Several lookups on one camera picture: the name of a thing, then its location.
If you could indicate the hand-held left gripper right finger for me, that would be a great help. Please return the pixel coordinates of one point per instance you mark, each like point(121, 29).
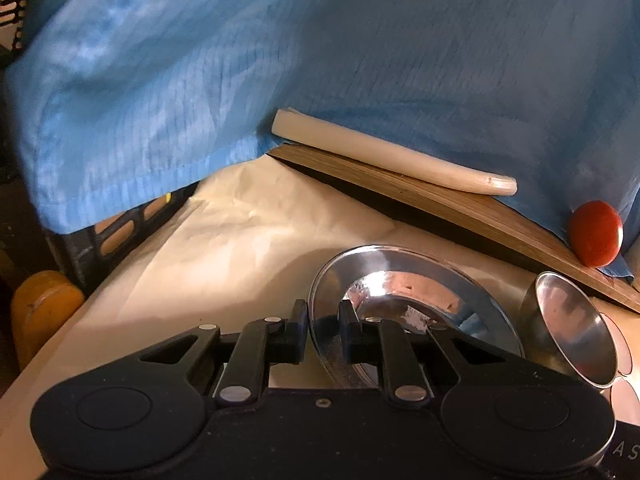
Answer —
point(346, 332)

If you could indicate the stainless steel plate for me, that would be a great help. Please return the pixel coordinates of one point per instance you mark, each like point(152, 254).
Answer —
point(400, 280)

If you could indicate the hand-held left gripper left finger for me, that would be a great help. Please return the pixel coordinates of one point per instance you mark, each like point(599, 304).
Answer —
point(299, 332)

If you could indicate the cream paper table cover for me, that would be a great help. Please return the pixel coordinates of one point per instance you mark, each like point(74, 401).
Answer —
point(225, 260)

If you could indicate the yellow plastic container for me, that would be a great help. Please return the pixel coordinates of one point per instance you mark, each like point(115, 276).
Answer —
point(45, 310)

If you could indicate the blue striped cloth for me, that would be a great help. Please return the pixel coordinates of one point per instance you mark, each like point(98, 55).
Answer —
point(300, 60)

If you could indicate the red tomato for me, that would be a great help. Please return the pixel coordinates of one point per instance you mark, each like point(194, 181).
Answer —
point(595, 232)

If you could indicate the black plastic crate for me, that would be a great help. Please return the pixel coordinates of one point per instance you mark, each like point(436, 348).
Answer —
point(90, 255)

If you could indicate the wooden cutting board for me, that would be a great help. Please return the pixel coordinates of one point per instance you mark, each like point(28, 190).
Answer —
point(450, 205)

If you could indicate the pink lobed dish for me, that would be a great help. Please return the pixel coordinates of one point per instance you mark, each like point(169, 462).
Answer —
point(627, 345)

